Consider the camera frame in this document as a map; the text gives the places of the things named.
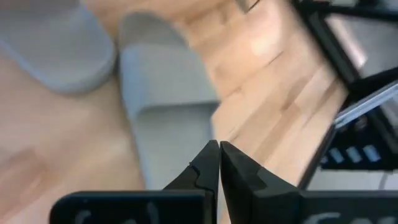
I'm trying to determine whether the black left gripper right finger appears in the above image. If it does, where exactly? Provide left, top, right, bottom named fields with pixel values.
left=220, top=141, right=398, bottom=224

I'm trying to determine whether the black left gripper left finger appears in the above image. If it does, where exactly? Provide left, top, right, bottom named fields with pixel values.
left=49, top=139, right=221, bottom=224

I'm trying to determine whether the grey slide sandal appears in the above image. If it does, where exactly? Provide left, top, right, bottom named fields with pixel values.
left=118, top=12, right=222, bottom=191
left=0, top=0, right=118, bottom=95

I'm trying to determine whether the black device with blue lights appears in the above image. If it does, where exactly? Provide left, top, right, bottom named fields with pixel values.
left=320, top=105, right=398, bottom=172

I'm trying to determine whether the grey metal side stand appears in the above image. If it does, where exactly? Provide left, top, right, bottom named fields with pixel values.
left=334, top=80, right=398, bottom=129

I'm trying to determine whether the black aluminium table frame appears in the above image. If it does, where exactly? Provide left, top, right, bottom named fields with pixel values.
left=292, top=0, right=398, bottom=94

